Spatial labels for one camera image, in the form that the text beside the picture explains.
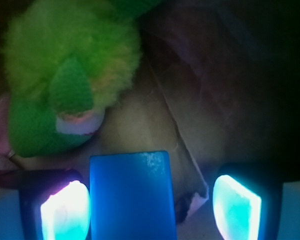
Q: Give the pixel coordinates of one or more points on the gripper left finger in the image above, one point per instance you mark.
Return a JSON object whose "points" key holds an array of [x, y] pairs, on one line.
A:
{"points": [[51, 204]]}

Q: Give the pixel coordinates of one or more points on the green plush toy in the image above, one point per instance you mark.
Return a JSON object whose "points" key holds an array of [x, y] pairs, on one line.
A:
{"points": [[66, 62]]}

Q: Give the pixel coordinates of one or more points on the brown paper bag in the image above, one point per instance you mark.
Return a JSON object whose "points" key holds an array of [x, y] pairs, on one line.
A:
{"points": [[219, 82]]}

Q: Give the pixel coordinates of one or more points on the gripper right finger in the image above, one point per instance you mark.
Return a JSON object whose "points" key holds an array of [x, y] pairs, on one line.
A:
{"points": [[257, 201]]}

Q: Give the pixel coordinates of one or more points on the blue wooden block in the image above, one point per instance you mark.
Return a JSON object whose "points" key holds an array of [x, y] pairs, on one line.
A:
{"points": [[132, 197]]}

